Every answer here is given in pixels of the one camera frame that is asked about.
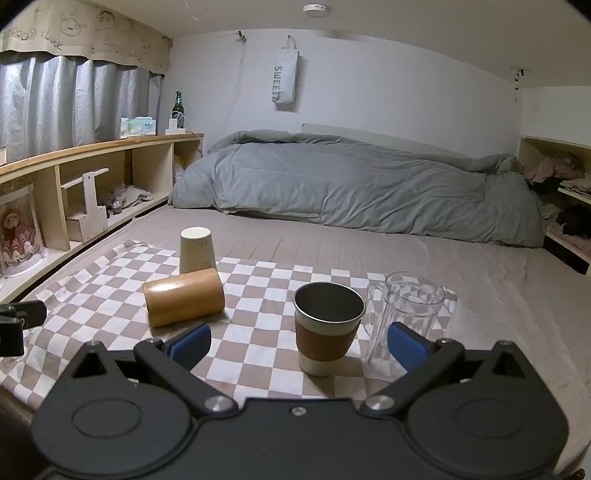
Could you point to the long wooden shelf unit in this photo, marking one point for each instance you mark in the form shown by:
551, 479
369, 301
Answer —
147, 143

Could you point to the beige doodled valance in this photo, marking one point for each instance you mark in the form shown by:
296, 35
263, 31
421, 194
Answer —
92, 32

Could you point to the grey curtain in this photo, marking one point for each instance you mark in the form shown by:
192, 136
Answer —
55, 101

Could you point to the grey duvet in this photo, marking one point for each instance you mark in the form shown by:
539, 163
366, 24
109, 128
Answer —
351, 184

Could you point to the bamboo wooden cup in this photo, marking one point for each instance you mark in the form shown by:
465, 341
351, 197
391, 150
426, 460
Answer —
184, 297

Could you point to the brown white checkered cloth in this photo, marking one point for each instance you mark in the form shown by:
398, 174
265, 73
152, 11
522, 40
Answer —
258, 295

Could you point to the clear jar with plush toy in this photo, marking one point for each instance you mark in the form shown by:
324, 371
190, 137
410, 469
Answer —
18, 235

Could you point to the round white ceiling detector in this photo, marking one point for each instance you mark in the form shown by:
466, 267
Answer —
316, 9

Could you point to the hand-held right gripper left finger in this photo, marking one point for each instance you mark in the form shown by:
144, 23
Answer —
190, 345

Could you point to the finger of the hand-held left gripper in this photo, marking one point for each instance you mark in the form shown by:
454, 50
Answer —
27, 312

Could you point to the pink folded clothes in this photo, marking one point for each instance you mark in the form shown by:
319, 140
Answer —
558, 168

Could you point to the white paper cup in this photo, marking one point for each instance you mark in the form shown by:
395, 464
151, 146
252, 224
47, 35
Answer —
197, 251

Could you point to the dark folded clothes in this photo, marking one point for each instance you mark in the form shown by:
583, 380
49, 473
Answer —
575, 219

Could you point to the clear plastic cup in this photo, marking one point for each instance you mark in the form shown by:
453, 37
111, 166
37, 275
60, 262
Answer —
406, 300

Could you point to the white hanging fabric bag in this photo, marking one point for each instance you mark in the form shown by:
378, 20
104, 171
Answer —
284, 78

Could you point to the metal cup with brown sleeve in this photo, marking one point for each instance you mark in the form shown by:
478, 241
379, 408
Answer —
325, 344

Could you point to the small wooden stand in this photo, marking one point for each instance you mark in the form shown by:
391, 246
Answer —
90, 221

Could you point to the wooden clothes shelf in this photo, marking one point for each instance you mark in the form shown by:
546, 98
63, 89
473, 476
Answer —
575, 147

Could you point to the tissue pack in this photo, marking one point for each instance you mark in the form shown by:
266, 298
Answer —
138, 127

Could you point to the beige clothes pile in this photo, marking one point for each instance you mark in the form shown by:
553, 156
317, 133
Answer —
129, 196

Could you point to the green glass bottle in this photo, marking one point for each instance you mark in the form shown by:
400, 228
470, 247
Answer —
178, 108

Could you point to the white charger box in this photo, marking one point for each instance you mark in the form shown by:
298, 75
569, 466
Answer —
174, 125

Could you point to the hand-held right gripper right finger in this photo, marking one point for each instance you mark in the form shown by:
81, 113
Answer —
406, 347

